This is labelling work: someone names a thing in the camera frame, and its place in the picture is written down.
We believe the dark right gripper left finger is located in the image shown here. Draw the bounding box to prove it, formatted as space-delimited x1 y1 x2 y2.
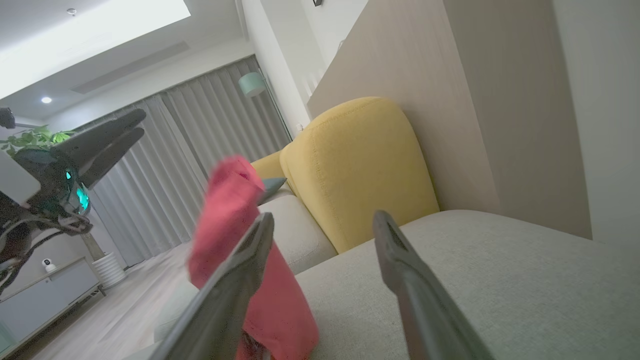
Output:
150 212 275 360

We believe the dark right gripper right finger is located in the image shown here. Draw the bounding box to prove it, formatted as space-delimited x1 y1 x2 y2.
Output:
372 210 496 360

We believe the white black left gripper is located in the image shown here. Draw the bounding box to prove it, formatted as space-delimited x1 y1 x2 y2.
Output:
0 109 147 236

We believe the red jersey with white sleeves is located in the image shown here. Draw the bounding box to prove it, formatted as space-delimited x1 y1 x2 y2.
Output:
187 155 321 360

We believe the grey pleated curtain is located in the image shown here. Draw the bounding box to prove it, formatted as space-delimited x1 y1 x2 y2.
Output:
75 55 293 268

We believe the green potted plant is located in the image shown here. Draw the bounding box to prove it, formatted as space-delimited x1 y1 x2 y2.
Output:
0 125 107 261

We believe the large grey sofa seat cushion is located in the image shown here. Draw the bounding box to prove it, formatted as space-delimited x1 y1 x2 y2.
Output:
295 209 640 360

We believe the black mounted device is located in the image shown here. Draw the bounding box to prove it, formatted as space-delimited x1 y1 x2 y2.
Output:
0 106 41 130

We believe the small grey sofa seat cushion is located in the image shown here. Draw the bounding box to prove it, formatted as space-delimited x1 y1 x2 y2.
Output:
154 194 339 346

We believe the white ribbed plant pot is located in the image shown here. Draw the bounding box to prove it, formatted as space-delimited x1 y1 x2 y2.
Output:
91 251 128 290

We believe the blue-grey throw pillow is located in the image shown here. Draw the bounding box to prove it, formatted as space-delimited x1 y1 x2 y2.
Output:
257 177 289 206

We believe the small yellow sofa backrest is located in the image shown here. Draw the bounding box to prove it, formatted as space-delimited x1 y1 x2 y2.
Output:
250 149 287 182

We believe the mint green lamp shade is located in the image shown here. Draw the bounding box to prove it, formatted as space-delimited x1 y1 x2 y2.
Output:
238 71 268 98

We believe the large yellow sofa backrest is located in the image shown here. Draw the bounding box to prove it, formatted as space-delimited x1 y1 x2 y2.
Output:
279 96 441 254

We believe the pale blue TV cabinet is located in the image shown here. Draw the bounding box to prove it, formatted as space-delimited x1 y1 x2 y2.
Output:
0 256 107 357

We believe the beige partition panel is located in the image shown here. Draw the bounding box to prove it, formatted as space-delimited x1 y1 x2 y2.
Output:
306 0 593 240

